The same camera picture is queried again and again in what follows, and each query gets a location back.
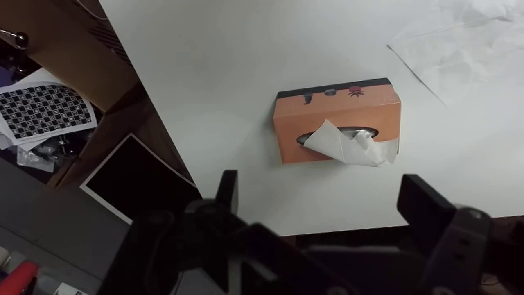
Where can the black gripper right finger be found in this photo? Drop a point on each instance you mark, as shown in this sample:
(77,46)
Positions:
(463,250)

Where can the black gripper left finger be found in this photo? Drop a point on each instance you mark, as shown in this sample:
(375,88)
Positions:
(180,250)

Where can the white tissue pulled from box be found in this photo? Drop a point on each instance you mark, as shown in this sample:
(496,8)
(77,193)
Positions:
(337,144)

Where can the white tissue sheet on table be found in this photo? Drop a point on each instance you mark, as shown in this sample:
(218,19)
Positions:
(468,54)

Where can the brown cardboard box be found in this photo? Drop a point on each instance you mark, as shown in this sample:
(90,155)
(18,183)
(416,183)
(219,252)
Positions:
(70,59)

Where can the black flat monitor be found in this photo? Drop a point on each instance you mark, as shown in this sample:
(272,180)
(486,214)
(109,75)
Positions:
(136,180)

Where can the grey desk surface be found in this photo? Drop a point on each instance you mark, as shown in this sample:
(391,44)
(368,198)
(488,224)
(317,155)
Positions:
(54,229)

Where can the red marker-like tool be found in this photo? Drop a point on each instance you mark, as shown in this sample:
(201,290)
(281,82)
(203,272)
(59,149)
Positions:
(16,278)

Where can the black dotted calibration sheet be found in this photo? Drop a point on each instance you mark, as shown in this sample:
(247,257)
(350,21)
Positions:
(42,108)

